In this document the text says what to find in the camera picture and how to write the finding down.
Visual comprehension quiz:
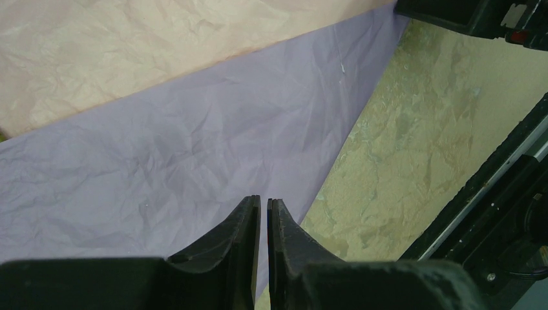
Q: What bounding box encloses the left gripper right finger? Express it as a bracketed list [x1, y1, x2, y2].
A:
[267, 199, 487, 309]

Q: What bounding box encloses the pink purple wrapping paper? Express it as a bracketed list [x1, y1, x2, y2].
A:
[0, 0, 411, 300]

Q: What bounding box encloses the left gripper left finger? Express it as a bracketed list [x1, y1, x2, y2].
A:
[1, 196, 260, 309]

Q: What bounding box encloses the aluminium frame rail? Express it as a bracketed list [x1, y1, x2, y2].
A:
[401, 120, 547, 260]

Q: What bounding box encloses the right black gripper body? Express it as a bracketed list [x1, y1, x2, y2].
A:
[394, 0, 547, 51]

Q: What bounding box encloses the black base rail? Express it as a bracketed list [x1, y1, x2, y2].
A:
[398, 92, 548, 310]

